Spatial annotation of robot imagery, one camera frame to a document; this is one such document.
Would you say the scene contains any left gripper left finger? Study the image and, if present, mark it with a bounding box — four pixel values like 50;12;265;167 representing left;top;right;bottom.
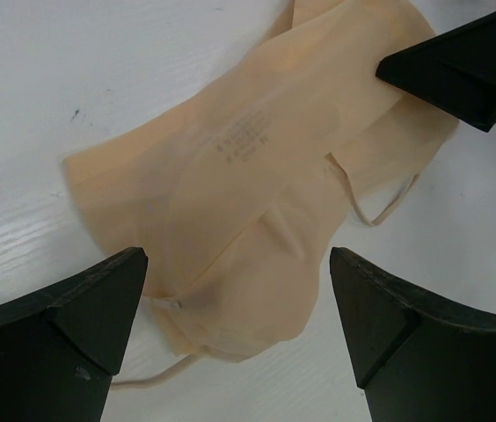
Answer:
0;247;148;422

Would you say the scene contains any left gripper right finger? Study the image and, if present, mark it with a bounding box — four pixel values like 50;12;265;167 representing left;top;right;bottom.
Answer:
330;248;496;422

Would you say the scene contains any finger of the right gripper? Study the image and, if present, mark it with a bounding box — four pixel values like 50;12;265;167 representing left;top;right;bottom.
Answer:
376;11;496;132

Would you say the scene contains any beige bra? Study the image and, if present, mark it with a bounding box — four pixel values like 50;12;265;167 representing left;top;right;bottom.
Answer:
62;0;460;390

